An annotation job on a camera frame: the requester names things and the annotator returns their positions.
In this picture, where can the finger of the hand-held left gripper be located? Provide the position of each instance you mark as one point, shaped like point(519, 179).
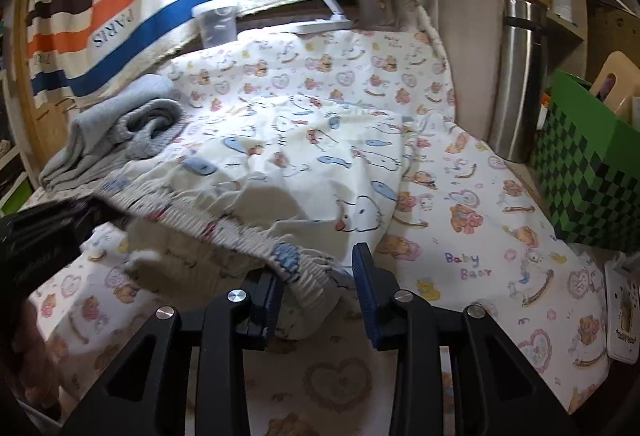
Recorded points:
point(100, 213)

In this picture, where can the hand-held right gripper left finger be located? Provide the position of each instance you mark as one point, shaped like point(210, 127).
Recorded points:
point(270, 311)

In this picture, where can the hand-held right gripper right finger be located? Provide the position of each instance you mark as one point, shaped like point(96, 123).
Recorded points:
point(367, 301)

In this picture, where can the cream cat print pants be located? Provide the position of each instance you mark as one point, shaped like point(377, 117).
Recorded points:
point(280, 176)

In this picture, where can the grey folded pants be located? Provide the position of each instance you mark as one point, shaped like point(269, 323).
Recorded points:
point(100, 126)

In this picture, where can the person's left hand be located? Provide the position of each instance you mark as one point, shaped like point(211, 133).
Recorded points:
point(30, 356)

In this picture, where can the bear print bed sheet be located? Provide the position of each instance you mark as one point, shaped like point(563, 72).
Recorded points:
point(500, 216)

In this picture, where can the clear plastic jar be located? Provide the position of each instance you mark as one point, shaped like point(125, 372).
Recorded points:
point(217, 23)

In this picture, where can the green checkered box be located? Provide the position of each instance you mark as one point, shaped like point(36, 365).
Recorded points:
point(590, 176)

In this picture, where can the white printed card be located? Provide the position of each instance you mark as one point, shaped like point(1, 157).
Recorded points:
point(622, 311)

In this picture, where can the stainless steel flask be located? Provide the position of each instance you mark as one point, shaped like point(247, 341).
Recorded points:
point(517, 81)

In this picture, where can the light wooden side panel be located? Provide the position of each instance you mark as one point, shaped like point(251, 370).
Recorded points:
point(460, 16)

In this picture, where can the light wooden slotted board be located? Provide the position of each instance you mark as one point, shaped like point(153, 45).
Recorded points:
point(622, 71)

